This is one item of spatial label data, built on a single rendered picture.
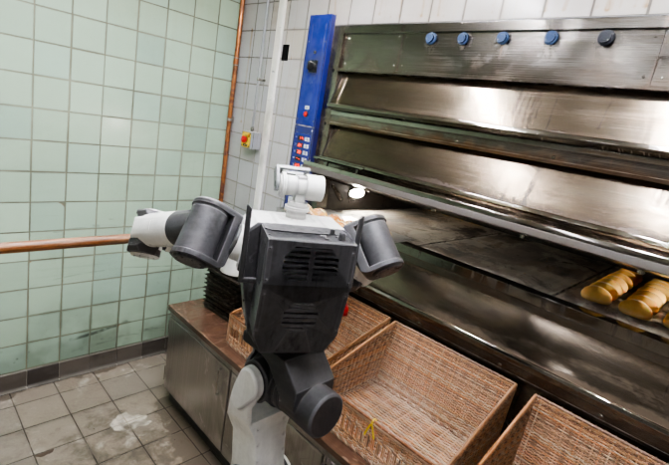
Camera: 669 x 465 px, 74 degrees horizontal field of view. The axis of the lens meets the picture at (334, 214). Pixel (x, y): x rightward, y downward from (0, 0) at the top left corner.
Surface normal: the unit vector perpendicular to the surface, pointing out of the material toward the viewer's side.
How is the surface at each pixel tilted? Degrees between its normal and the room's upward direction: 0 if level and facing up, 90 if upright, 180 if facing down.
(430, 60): 90
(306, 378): 45
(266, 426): 81
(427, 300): 70
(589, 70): 90
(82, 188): 90
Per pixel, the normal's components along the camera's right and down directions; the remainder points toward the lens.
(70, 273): 0.70, 0.26
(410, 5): -0.69, 0.04
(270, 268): 0.30, 0.24
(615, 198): -0.60, -0.29
